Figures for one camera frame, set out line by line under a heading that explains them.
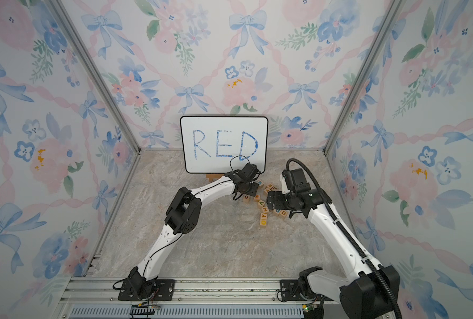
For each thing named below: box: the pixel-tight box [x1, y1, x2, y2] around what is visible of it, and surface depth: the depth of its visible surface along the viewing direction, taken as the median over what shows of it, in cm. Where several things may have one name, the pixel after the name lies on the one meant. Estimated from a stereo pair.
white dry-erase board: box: [180, 115, 270, 174], surface depth 97 cm
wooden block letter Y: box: [259, 212, 268, 226], surface depth 92 cm
